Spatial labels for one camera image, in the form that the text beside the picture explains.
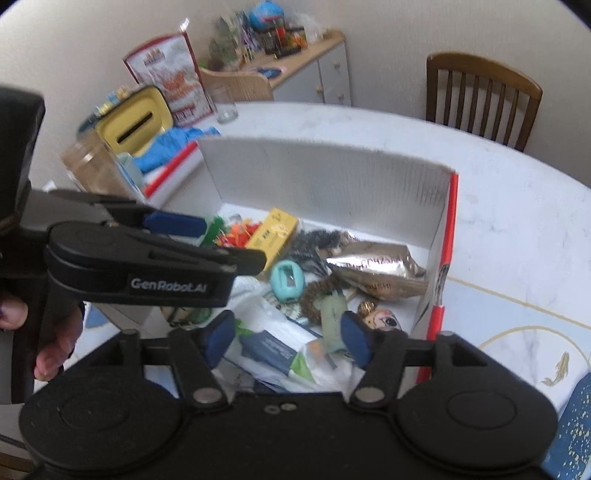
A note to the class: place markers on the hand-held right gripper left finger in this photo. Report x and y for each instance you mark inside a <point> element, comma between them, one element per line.
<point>218,337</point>

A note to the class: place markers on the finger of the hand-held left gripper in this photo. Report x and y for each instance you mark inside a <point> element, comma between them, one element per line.
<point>178,224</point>
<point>194,258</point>

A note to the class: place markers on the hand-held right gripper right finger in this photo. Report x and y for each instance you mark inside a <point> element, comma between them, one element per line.
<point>358,341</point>

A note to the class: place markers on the olive small bottle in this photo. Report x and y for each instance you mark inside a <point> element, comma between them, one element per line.
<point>333,323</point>

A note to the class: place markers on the orange toy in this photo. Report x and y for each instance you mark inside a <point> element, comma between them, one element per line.
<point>238,236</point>

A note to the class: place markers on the white plastic bag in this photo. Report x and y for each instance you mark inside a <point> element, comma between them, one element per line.
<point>268,318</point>

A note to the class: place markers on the gold foil bag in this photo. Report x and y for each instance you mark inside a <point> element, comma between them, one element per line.
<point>374,267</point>

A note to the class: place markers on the teal oval gadget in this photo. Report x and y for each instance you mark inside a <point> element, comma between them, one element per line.
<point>287,279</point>

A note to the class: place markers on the black fringe ornament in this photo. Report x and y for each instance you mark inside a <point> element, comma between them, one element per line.
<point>318,247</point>

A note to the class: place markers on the red cardboard box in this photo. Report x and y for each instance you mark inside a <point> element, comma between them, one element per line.
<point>323,184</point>

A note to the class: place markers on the person's left hand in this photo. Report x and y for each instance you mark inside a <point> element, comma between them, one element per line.
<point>64,344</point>

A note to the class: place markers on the pale teal box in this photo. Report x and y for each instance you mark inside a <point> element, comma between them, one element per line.
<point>129,168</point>

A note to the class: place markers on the glass jar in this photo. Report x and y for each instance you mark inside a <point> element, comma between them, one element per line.
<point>92,170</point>

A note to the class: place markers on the yellow tissue box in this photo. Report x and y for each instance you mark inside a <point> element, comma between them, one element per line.
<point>134,117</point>

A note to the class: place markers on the drinking glass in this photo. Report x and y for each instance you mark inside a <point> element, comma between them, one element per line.
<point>224,106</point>

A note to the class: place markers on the red snack bag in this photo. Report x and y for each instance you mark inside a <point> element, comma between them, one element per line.
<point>168,78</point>

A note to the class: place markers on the light wooden chair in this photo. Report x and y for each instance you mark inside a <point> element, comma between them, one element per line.
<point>240,85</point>

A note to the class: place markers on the blue pad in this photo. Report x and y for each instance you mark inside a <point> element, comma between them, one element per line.
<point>270,72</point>

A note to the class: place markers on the clear plant container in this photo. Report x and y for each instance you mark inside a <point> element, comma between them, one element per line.
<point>226,44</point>

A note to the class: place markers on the white sideboard cabinet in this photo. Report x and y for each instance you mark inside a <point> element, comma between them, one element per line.
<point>323,69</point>

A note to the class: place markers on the jar with orange label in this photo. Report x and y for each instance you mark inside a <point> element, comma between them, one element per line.
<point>296,38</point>

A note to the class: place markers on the blue globe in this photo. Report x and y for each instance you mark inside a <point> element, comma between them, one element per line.
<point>268,14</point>

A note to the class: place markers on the clear plastic bag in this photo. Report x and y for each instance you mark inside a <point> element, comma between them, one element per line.
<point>310,25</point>

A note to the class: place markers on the dark wooden chair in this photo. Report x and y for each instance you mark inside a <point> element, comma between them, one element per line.
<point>480,74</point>

